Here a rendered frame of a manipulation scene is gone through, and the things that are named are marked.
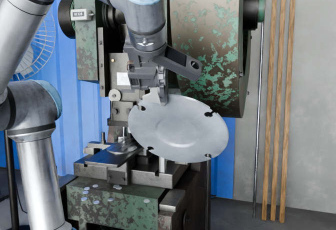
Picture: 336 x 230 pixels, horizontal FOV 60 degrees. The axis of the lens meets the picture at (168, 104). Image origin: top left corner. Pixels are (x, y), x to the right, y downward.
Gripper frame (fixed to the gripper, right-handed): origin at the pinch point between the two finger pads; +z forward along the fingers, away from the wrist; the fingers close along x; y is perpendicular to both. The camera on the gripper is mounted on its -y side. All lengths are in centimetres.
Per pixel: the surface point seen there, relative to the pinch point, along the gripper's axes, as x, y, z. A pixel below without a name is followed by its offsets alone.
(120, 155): -3.8, 20.7, 40.5
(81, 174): -2, 41, 56
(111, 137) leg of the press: -33, 38, 79
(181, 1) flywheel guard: -21.8, -3.3, -14.1
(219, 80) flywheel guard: -11.3, -14.2, 4.8
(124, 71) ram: -34.9, 21.4, 27.1
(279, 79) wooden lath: -96, -67, 100
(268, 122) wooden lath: -72, -60, 119
